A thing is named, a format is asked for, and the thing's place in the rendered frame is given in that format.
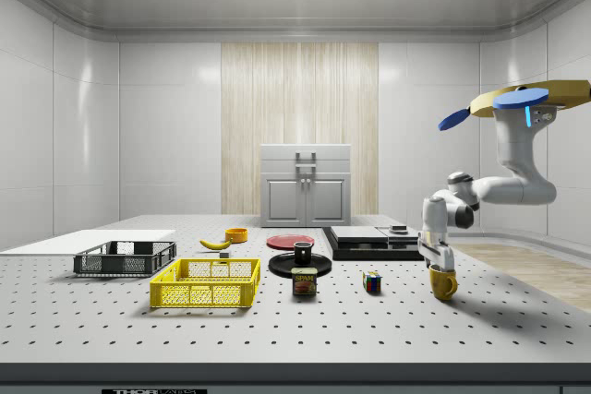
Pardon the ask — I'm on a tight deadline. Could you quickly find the puzzle cube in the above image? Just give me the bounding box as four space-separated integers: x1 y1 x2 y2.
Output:
362 271 383 294

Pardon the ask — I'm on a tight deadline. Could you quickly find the yellow mug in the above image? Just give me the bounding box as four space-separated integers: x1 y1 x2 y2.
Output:
428 265 460 302

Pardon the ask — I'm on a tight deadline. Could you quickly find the yellow basket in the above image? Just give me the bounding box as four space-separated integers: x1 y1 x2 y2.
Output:
149 257 262 310

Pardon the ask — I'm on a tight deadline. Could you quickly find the white cabinet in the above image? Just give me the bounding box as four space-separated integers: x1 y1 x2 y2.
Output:
259 143 352 228

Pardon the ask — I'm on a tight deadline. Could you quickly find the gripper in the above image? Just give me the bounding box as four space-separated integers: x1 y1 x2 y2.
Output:
417 236 456 272

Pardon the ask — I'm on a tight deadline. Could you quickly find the white board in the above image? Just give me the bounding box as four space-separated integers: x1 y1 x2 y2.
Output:
0 229 177 256

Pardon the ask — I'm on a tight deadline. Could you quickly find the black stove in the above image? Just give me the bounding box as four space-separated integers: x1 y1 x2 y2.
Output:
321 224 425 261

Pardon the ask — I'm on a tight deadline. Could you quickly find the black mug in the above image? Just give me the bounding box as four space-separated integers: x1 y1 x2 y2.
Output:
294 241 316 267

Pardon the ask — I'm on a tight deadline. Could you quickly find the black plate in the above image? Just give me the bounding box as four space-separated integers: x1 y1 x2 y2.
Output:
268 252 333 278

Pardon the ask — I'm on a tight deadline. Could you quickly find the red plate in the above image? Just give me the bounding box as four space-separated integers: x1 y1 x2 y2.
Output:
266 233 316 250

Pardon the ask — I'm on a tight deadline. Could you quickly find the dark grey basket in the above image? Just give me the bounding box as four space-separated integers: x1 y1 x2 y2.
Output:
72 240 178 278

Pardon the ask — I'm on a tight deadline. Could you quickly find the flat-sided can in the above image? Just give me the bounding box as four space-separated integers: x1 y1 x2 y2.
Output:
291 267 318 297

